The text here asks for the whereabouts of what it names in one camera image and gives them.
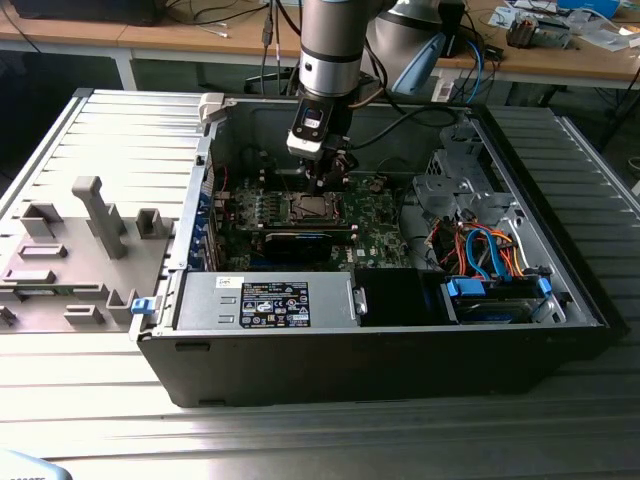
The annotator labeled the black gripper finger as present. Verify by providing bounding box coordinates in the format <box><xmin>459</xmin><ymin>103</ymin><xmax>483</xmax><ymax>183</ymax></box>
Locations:
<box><xmin>304</xmin><ymin>158</ymin><xmax>330</xmax><ymax>196</ymax></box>
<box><xmin>327</xmin><ymin>135</ymin><xmax>360</xmax><ymax>192</ymax></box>

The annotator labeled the silver CPU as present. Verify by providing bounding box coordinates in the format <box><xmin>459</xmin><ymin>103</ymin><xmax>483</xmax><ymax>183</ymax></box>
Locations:
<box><xmin>298</xmin><ymin>197</ymin><xmax>334</xmax><ymax>217</ymax></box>

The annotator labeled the metal socket cover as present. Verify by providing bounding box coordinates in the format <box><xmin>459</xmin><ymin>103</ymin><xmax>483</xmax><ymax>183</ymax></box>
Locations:
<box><xmin>291</xmin><ymin>191</ymin><xmax>347</xmax><ymax>224</ymax></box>

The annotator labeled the CPU socket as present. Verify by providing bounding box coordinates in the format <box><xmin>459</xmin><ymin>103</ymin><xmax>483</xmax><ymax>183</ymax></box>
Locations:
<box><xmin>289</xmin><ymin>189</ymin><xmax>349</xmax><ymax>224</ymax></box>

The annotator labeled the black RAM slot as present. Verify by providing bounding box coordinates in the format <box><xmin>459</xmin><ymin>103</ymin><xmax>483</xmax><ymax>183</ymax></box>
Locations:
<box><xmin>262</xmin><ymin>223</ymin><xmax>352</xmax><ymax>245</ymax></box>

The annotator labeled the black graphics card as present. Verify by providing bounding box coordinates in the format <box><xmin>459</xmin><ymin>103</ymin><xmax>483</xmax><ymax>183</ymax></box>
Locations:
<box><xmin>262</xmin><ymin>227</ymin><xmax>334</xmax><ymax>264</ymax></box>

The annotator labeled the green motherboard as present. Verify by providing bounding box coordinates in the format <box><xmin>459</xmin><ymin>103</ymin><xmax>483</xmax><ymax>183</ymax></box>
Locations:
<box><xmin>212</xmin><ymin>172</ymin><xmax>416</xmax><ymax>274</ymax></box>

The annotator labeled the metal drive cage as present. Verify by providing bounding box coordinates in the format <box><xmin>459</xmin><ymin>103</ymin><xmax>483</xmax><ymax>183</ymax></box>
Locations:
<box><xmin>412</xmin><ymin>122</ymin><xmax>521</xmax><ymax>226</ymax></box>

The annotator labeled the grey case latch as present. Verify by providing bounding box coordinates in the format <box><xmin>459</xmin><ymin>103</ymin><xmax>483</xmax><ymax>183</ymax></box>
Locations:
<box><xmin>198</xmin><ymin>93</ymin><xmax>239</xmax><ymax>125</ymax></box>

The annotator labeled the grey power supply unit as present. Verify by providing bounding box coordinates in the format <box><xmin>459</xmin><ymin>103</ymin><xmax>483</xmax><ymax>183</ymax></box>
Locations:
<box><xmin>174</xmin><ymin>272</ymin><xmax>361</xmax><ymax>331</ymax></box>

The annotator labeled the disk with blue carrier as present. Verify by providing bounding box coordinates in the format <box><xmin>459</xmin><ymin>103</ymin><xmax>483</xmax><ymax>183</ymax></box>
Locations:
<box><xmin>442</xmin><ymin>277</ymin><xmax>554</xmax><ymax>326</ymax></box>

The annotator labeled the wooden desk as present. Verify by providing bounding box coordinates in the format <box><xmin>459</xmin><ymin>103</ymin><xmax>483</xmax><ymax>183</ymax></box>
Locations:
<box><xmin>0</xmin><ymin>0</ymin><xmax>640</xmax><ymax>91</ymax></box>

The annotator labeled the black PC case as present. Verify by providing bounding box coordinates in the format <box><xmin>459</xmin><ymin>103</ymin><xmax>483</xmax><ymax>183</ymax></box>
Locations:
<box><xmin>128</xmin><ymin>92</ymin><xmax>629</xmax><ymax>409</ymax></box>

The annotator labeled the metal heatsink cooler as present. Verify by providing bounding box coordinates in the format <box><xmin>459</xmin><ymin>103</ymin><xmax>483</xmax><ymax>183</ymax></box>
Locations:
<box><xmin>505</xmin><ymin>12</ymin><xmax>574</xmax><ymax>51</ymax></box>

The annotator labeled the grey parts rack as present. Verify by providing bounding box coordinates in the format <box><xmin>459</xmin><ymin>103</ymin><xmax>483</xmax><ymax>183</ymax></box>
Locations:
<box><xmin>0</xmin><ymin>174</ymin><xmax>176</xmax><ymax>334</ymax></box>

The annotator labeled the blue box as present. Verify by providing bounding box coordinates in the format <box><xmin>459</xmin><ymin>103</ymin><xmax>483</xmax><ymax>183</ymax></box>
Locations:
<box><xmin>557</xmin><ymin>0</ymin><xmax>621</xmax><ymax>19</ymax></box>

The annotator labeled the black monitor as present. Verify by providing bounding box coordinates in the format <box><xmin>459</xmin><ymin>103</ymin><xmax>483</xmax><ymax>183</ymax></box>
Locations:
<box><xmin>9</xmin><ymin>0</ymin><xmax>161</xmax><ymax>26</ymax></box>

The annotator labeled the green RAM stick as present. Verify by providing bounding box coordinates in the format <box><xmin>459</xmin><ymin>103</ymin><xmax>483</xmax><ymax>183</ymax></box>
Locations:
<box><xmin>14</xmin><ymin>285</ymin><xmax>74</xmax><ymax>297</ymax></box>

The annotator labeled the pale grey rounded device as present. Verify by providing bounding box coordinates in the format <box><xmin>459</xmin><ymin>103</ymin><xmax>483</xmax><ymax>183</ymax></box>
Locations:
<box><xmin>0</xmin><ymin>448</ymin><xmax>69</xmax><ymax>480</ymax></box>

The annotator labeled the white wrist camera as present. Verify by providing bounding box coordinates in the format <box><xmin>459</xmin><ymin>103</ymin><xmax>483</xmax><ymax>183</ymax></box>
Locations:
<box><xmin>286</xmin><ymin>98</ymin><xmax>334</xmax><ymax>161</ymax></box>

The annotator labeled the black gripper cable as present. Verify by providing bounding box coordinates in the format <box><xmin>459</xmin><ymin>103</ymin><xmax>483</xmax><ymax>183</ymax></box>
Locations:
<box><xmin>348</xmin><ymin>107</ymin><xmax>459</xmax><ymax>151</ymax></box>

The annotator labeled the red wire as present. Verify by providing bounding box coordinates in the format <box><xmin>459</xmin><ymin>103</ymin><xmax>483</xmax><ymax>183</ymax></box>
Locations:
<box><xmin>430</xmin><ymin>222</ymin><xmax>469</xmax><ymax>266</ymax></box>

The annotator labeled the blue desk cable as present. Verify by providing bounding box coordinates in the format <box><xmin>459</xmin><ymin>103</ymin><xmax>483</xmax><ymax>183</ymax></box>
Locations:
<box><xmin>467</xmin><ymin>39</ymin><xmax>489</xmax><ymax>101</ymax></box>

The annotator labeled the blue wire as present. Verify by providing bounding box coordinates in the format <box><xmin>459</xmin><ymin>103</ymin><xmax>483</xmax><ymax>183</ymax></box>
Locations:
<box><xmin>464</xmin><ymin>227</ymin><xmax>506</xmax><ymax>281</ymax></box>

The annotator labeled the orange wire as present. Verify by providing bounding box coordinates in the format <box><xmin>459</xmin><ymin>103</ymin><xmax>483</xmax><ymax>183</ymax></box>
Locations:
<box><xmin>489</xmin><ymin>227</ymin><xmax>526</xmax><ymax>279</ymax></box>

